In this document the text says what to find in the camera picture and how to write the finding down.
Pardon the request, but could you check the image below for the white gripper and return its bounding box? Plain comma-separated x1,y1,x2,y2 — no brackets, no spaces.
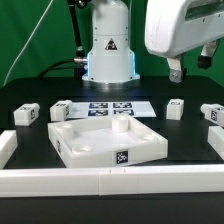
145,0,224,83

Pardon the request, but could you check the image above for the white square tabletop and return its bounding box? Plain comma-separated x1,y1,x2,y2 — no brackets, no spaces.
48,115,168,168

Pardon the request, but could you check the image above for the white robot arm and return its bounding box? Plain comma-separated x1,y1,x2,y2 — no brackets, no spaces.
83,0,224,84

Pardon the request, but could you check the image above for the white paper with fiducial markers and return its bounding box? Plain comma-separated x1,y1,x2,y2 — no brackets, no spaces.
68,101,156,118

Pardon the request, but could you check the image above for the white U-shaped fence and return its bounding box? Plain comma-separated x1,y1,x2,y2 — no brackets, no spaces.
0,130,224,197

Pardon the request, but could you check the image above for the black cable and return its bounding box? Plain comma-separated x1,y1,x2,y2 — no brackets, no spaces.
37,0,89,79

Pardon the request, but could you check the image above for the white cable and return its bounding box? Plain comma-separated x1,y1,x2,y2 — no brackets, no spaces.
3,0,54,87

